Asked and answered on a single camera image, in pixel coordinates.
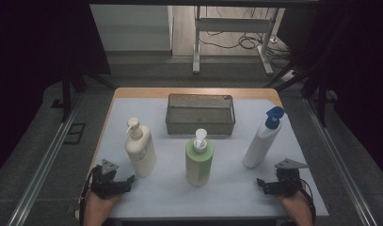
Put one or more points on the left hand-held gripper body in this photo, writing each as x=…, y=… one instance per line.
x=104, y=185

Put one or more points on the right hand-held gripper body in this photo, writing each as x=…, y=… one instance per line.
x=288, y=183

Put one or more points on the white bottle with blue pump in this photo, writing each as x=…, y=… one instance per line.
x=263, y=142

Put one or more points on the person's right hand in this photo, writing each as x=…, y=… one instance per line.
x=297, y=201

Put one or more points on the person's left hand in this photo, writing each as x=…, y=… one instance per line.
x=98, y=204

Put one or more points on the cream pump bottle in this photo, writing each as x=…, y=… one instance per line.
x=141, y=150

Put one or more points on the white table mat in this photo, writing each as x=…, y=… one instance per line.
x=230, y=191

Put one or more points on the green pump bottle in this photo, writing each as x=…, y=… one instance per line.
x=198, y=161

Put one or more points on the black metal stand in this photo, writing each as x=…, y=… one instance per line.
x=67, y=94
x=321, y=100

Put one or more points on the white power strip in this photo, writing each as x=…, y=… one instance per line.
x=289, y=75

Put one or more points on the dark curtain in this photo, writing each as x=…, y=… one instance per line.
x=29, y=62
x=358, y=62

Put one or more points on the white cabinet panel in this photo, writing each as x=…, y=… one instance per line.
x=131, y=28

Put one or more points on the aluminium floor rail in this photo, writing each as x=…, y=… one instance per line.
x=41, y=169
x=336, y=160

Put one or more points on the black floor socket frame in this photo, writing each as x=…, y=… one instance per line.
x=75, y=133

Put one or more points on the white metal desk frame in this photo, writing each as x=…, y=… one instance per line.
x=233, y=24

